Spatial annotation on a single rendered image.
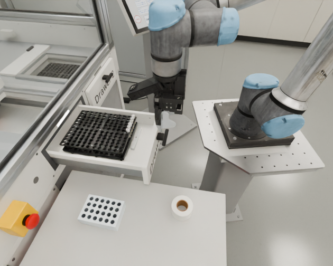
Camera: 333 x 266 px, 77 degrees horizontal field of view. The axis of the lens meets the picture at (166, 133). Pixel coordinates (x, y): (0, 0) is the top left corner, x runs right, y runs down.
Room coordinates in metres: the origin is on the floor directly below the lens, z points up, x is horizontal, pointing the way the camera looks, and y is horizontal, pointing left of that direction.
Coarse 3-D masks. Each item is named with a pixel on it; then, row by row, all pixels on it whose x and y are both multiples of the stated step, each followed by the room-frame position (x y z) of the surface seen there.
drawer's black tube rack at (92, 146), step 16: (80, 112) 0.61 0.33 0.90; (96, 112) 0.61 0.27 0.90; (80, 128) 0.52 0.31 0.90; (96, 128) 0.52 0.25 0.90; (112, 128) 0.52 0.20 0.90; (64, 144) 0.45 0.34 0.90; (80, 144) 0.45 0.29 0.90; (96, 144) 0.47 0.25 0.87; (112, 144) 0.47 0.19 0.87; (128, 144) 0.47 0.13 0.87
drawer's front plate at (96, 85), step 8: (104, 64) 0.92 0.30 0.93; (112, 64) 0.97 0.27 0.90; (104, 72) 0.87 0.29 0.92; (112, 72) 0.95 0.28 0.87; (96, 80) 0.78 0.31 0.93; (104, 80) 0.85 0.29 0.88; (112, 80) 0.93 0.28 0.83; (88, 88) 0.73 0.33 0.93; (96, 88) 0.76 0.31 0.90; (104, 88) 0.83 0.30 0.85; (88, 96) 0.70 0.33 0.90; (104, 96) 0.81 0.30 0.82; (96, 104) 0.73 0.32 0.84
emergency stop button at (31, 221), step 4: (32, 216) 0.21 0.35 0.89; (36, 216) 0.21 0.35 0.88; (28, 220) 0.20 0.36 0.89; (32, 220) 0.20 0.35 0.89; (36, 220) 0.20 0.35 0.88; (28, 224) 0.19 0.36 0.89; (32, 224) 0.19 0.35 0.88; (36, 224) 0.20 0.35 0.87; (28, 228) 0.18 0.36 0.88; (32, 228) 0.18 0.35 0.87
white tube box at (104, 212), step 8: (88, 200) 0.30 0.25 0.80; (96, 200) 0.30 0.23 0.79; (104, 200) 0.30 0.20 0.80; (112, 200) 0.30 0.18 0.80; (88, 208) 0.27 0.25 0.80; (96, 208) 0.27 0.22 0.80; (104, 208) 0.27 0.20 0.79; (112, 208) 0.27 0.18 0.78; (120, 208) 0.27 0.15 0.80; (80, 216) 0.24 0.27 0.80; (88, 216) 0.25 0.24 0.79; (96, 216) 0.24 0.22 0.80; (104, 216) 0.24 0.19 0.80; (112, 216) 0.24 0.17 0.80; (120, 216) 0.25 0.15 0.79; (88, 224) 0.23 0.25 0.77; (96, 224) 0.22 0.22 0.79; (104, 224) 0.22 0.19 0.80; (112, 224) 0.22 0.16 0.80
